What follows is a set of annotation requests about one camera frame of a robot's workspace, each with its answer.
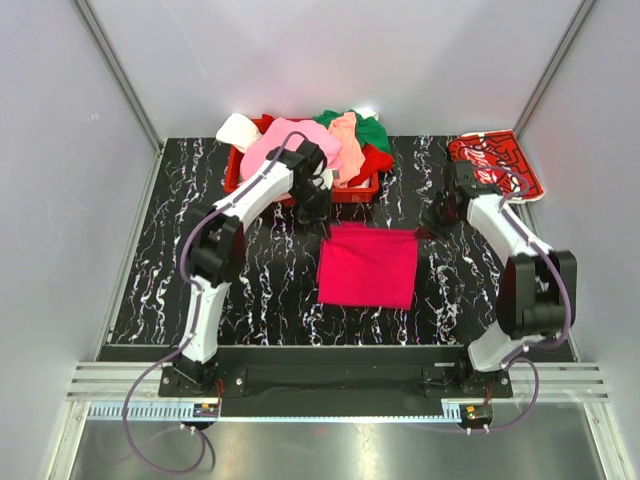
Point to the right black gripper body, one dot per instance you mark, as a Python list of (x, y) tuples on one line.
[(442, 213)]

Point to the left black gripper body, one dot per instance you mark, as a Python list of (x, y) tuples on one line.
[(312, 203)]

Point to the magenta t shirt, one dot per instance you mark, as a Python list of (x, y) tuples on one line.
[(361, 266)]

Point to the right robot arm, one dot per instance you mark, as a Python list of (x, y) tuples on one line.
[(535, 306)]

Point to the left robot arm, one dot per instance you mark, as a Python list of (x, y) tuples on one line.
[(214, 253)]

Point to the red plastic bin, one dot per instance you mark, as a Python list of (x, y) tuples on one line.
[(360, 194)]

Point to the red white printed folded shirt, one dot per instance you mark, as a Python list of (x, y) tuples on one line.
[(499, 160)]

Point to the light pink t shirt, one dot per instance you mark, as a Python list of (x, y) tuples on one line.
[(256, 154)]

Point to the red t shirt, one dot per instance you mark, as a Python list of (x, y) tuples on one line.
[(375, 161)]

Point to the peach t shirt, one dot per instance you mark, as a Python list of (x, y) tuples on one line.
[(343, 129)]

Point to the green t shirt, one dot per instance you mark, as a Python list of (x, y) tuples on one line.
[(365, 129)]

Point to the black marble pattern mat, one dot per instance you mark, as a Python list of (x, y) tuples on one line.
[(275, 299)]

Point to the white cloth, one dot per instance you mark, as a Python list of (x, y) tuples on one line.
[(238, 131)]

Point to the right connector box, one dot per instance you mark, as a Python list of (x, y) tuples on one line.
[(476, 417)]

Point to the connector box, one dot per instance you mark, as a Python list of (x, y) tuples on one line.
[(206, 410), (476, 417)]

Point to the left connector box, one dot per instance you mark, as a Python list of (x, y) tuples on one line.
[(206, 410)]

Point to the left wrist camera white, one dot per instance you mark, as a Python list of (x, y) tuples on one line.
[(329, 179)]

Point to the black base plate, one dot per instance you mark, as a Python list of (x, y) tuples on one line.
[(380, 382)]

